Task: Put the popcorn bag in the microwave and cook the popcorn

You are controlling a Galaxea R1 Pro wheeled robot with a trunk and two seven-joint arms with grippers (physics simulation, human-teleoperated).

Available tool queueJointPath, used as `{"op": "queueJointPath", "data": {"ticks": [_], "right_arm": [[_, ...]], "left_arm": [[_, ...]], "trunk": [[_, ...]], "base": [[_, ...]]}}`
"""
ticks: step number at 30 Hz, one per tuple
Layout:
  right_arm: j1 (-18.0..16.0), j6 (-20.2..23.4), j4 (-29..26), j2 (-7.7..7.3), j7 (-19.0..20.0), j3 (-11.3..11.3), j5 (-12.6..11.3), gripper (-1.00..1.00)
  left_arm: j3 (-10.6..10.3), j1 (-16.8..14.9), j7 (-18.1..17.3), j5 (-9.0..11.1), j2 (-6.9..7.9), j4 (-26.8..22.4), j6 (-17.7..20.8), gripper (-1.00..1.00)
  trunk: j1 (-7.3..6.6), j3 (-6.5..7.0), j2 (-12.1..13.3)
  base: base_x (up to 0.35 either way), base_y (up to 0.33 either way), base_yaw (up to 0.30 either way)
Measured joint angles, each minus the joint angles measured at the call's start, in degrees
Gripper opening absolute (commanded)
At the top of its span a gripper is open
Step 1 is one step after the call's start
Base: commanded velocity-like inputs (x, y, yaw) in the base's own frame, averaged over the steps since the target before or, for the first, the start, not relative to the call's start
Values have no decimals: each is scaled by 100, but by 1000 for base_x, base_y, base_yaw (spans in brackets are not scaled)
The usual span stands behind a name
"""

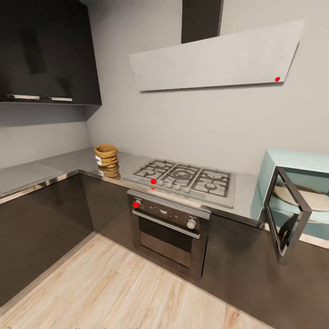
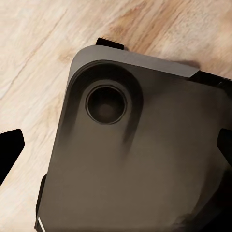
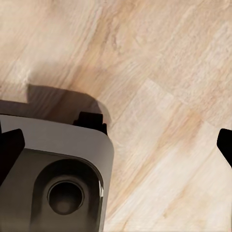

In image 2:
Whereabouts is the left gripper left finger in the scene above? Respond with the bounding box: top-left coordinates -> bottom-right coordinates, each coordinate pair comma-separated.
0,129 -> 25,186

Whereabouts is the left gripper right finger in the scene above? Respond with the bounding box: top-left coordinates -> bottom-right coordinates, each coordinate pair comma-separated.
217,128 -> 232,167

